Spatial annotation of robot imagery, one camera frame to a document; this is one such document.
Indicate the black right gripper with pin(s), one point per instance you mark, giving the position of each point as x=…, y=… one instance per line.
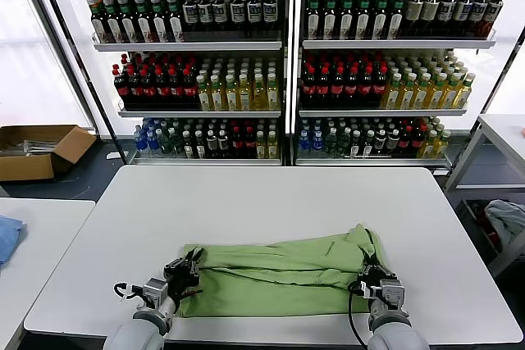
x=377, y=275

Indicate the clear green water bottle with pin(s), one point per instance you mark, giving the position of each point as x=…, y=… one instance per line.
x=176, y=145
x=331, y=144
x=343, y=145
x=165, y=144

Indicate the cola bottle red cap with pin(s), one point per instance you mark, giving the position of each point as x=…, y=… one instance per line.
x=324, y=89
x=189, y=90
x=309, y=89
x=338, y=89
x=162, y=90
x=352, y=89
x=122, y=90
x=135, y=90
x=380, y=89
x=176, y=90
x=366, y=89
x=149, y=90

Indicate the grey wrapped bundle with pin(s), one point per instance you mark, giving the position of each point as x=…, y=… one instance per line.
x=25, y=148

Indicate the small white floor plate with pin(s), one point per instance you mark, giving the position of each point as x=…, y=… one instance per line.
x=115, y=156

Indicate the yellow juice bottle green cap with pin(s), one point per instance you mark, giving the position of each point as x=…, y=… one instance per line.
x=392, y=94
x=259, y=96
x=436, y=94
x=464, y=94
x=204, y=96
x=273, y=96
x=232, y=96
x=450, y=94
x=245, y=96
x=217, y=96
x=421, y=94
x=407, y=94

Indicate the dark bottle white blue label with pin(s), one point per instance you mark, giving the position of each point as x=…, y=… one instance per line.
x=190, y=12
x=254, y=12
x=270, y=12
x=237, y=12
x=477, y=14
x=220, y=12
x=462, y=12
x=205, y=12
x=446, y=12

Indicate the red tea bottle white cap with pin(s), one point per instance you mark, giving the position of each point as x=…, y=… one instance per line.
x=491, y=14

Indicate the light green t-shirt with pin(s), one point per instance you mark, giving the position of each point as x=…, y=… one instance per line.
x=279, y=280

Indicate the blue drink bottle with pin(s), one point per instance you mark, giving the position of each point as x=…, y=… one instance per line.
x=304, y=142
x=317, y=142
x=152, y=142
x=141, y=142

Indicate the pale grey-blue cloth pile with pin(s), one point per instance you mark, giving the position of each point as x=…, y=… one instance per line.
x=507, y=219

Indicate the brown cardboard box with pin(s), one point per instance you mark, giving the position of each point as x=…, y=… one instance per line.
x=29, y=168

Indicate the grey metal shelf rack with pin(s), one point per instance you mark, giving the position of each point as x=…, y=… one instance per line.
x=193, y=46
x=394, y=44

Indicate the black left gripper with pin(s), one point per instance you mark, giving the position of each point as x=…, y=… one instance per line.
x=180, y=278

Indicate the red item in crate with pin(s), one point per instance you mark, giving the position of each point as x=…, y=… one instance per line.
x=493, y=238

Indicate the white metal-frame side table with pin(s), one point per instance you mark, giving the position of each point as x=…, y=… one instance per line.
x=503, y=121

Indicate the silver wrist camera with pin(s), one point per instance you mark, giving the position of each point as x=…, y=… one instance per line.
x=393, y=294
x=155, y=292

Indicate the small cola bottle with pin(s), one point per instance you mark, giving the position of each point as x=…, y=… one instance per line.
x=238, y=145
x=405, y=144
x=250, y=145
x=418, y=142

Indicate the black storage crate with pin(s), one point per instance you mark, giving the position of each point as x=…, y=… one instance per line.
x=468, y=219

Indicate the dark bottle beige label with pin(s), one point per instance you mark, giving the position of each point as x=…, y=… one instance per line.
x=430, y=12
x=414, y=12

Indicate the grey window frame post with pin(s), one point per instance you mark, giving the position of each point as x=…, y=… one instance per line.
x=62, y=53

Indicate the black window frame post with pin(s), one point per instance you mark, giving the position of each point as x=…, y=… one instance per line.
x=507, y=76
x=89, y=80

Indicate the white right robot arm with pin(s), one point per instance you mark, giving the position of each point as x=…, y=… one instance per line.
x=393, y=333

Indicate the small dark bottle white cap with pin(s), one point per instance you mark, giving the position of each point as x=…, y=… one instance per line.
x=223, y=145
x=200, y=146
x=212, y=145
x=380, y=144
x=393, y=144
x=188, y=146
x=368, y=146
x=355, y=146

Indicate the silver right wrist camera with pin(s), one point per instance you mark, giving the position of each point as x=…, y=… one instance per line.
x=393, y=294

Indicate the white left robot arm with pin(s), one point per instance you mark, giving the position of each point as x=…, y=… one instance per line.
x=135, y=333

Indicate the dark tea bottle green cap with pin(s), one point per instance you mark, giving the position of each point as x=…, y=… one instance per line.
x=174, y=22
x=113, y=23
x=395, y=19
x=363, y=19
x=129, y=23
x=159, y=22
x=330, y=19
x=313, y=19
x=144, y=22
x=380, y=19
x=346, y=19
x=99, y=23

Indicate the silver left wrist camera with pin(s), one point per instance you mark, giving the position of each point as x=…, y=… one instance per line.
x=155, y=292

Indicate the small yellow juice bottle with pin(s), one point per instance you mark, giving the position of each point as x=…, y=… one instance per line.
x=442, y=146
x=429, y=146
x=261, y=148
x=272, y=148

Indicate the blue folded cloth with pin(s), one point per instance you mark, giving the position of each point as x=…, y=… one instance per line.
x=9, y=240

